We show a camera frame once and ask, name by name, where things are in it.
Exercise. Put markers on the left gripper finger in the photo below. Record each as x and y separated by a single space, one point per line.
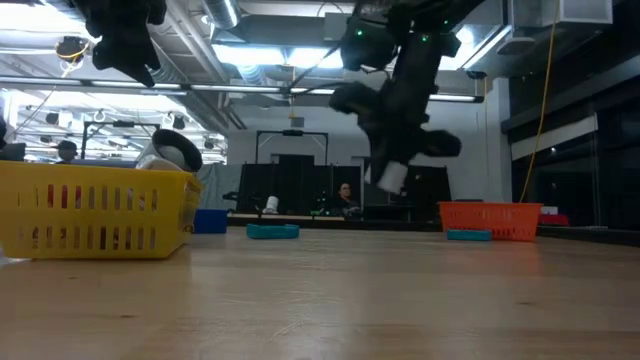
107 57
142 65

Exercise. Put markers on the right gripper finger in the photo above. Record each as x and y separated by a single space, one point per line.
409 152
379 147

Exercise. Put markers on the teal framed digital clock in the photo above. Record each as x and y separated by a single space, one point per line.
272 231
469 235

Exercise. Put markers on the yellow plastic basket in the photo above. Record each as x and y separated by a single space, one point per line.
100 175

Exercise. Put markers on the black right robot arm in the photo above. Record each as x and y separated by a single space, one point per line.
440 12

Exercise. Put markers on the person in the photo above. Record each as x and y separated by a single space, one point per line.
345 197
67 150

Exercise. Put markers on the black partition panels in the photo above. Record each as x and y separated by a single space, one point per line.
295 180

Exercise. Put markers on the orange plastic basket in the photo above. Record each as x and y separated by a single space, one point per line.
490 220

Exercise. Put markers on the white cylindrical object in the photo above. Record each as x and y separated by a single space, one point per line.
271 204

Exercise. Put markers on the grey cloth cover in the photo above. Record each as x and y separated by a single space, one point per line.
217 185

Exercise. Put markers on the small white box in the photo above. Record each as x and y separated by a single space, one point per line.
549 210

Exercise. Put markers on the red box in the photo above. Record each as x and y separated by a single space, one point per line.
554 220

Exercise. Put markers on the dark blue block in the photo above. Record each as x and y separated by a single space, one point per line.
210 221

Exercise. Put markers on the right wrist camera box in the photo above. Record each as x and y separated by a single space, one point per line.
367 45

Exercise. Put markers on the black gantry frame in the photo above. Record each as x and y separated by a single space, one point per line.
292 133

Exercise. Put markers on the white dome security camera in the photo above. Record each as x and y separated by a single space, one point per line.
172 150

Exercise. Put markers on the silver ceiling duct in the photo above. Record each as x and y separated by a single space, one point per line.
222 12

